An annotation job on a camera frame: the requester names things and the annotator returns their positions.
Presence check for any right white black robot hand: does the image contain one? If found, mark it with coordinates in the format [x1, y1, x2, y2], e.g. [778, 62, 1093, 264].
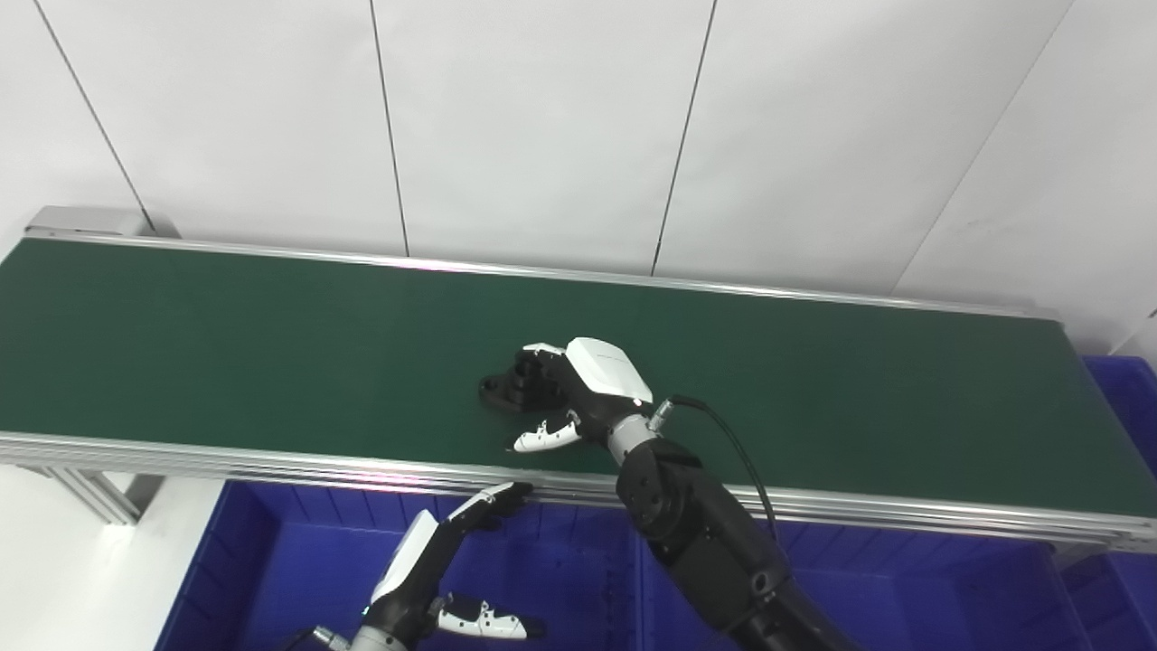
[511, 336, 663, 455]

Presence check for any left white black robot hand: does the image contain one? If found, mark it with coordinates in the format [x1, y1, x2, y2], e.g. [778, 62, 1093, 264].
[362, 481, 548, 646]

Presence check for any black machined part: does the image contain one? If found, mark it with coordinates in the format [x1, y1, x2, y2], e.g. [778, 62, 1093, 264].
[479, 353, 566, 415]

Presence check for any blue plastic bin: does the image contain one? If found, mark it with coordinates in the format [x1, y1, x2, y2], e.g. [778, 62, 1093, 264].
[154, 479, 647, 651]
[1058, 354, 1157, 651]
[633, 506, 1096, 651]

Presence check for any green conveyor belt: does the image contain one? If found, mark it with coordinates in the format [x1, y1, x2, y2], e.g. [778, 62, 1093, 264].
[0, 206, 1157, 554]
[0, 238, 1157, 521]

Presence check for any aluminium conveyor leg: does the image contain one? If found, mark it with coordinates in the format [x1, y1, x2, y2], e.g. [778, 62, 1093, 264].
[18, 466, 168, 527]

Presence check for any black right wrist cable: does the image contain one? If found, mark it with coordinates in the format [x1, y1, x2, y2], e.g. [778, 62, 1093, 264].
[649, 394, 780, 545]

